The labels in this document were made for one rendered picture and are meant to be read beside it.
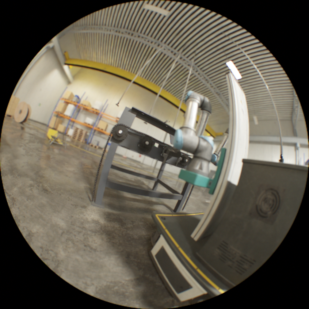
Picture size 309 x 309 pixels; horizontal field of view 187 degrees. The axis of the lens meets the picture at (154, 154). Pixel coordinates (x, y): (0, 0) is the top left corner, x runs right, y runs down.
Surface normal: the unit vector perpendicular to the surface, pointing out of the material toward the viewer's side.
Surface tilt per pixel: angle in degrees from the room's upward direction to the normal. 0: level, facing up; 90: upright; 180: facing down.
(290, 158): 90
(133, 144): 90
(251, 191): 90
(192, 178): 90
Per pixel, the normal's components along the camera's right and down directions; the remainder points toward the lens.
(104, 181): 0.40, 0.08
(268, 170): -0.88, -0.34
